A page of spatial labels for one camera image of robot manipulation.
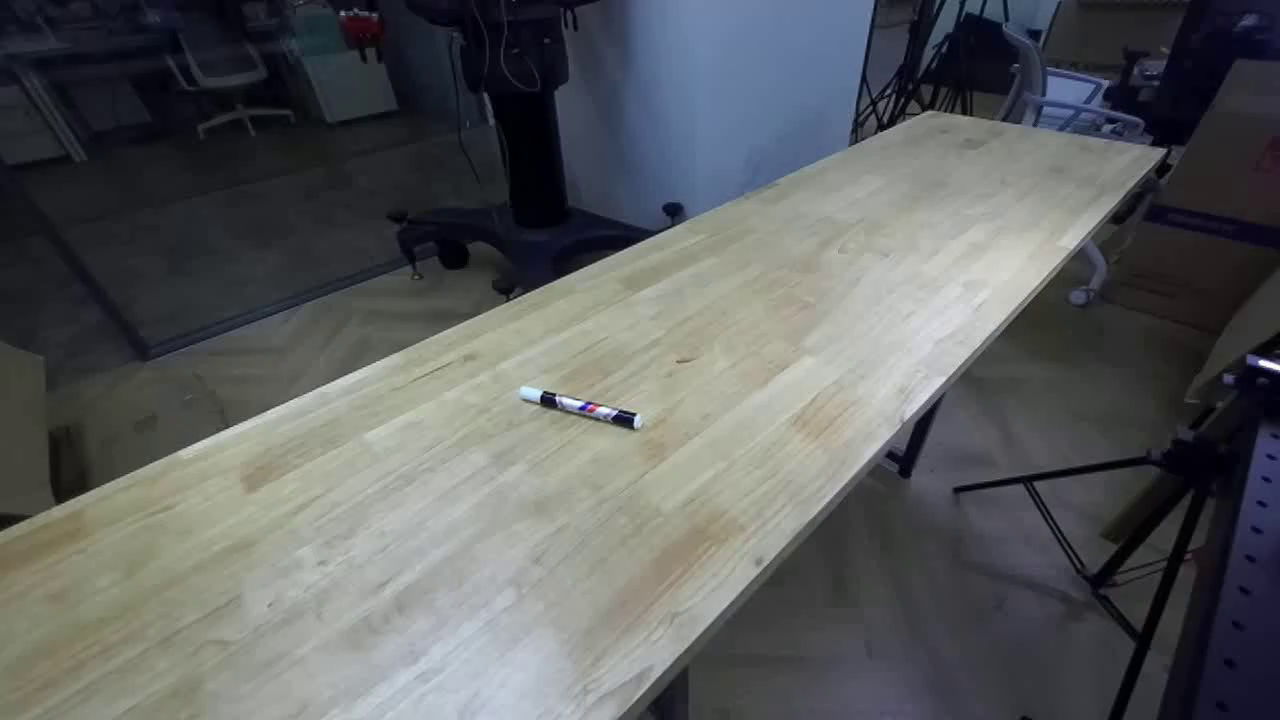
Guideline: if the black white marker pen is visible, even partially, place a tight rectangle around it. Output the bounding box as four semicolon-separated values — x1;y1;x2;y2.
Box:
515;381;647;436

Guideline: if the black table leg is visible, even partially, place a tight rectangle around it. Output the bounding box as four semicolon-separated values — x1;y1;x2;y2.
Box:
885;395;948;484

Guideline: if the white office cabinet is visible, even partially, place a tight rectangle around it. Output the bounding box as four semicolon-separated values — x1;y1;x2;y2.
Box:
278;6;404;134

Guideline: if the small red object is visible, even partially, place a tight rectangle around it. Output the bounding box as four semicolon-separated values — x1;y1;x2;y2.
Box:
336;6;392;56

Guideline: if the black tripod with bag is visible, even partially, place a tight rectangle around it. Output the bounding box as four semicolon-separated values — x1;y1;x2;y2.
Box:
848;0;1035;145

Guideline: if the white stand leg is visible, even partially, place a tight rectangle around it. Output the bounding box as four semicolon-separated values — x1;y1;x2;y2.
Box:
1058;238;1116;314

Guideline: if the white office chair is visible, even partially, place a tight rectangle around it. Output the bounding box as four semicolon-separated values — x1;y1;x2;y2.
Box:
161;22;300;145

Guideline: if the low cardboard box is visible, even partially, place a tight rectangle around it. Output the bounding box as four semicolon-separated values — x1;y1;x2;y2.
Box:
1098;218;1280;338

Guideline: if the beige slanted board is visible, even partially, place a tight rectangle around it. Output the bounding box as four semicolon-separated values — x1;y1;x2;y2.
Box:
1178;267;1280;411

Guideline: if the beige box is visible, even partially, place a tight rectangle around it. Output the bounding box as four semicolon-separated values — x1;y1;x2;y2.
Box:
0;338;61;529

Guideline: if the large cardboard box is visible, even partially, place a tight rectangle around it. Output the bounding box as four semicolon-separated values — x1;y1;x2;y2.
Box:
1139;52;1280;255

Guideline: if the dark bulky equipment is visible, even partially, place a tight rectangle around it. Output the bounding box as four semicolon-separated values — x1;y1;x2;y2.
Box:
1139;0;1280;151

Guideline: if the white office desk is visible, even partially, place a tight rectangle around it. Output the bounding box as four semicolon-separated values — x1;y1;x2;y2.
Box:
0;31;175;171

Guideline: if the grey perforated panel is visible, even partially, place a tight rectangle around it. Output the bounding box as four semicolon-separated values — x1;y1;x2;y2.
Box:
1186;419;1280;720

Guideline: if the black mobile robot pedestal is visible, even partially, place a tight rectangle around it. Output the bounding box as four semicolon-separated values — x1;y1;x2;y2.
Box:
387;0;692;300

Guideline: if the black camera tripod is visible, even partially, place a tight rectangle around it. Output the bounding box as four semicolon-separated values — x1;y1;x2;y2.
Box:
948;385;1264;720

